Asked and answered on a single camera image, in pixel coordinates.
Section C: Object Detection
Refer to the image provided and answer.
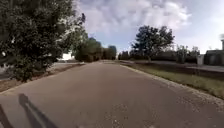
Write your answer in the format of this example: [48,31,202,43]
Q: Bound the dark hedge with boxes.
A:
[117,49,201,64]

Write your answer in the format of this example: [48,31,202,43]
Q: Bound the tall dark tree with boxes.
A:
[130,25,176,63]

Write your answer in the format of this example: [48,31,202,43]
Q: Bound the grass strip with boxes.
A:
[120,62,224,100]

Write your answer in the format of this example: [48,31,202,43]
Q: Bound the bare dirt verge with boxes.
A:
[0,63,86,93]

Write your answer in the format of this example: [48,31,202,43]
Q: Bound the row of distant trees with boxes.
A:
[73,37,118,63]

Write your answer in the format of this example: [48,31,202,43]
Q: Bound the building with dark gate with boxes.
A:
[196,33,224,67]

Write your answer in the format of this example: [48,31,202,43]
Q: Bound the small tree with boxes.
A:
[175,45,190,65]

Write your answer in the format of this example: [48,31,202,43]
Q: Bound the large leafy tree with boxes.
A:
[0,0,88,83]

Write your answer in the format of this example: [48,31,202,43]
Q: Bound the grey asphalt path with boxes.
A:
[0,60,224,128]

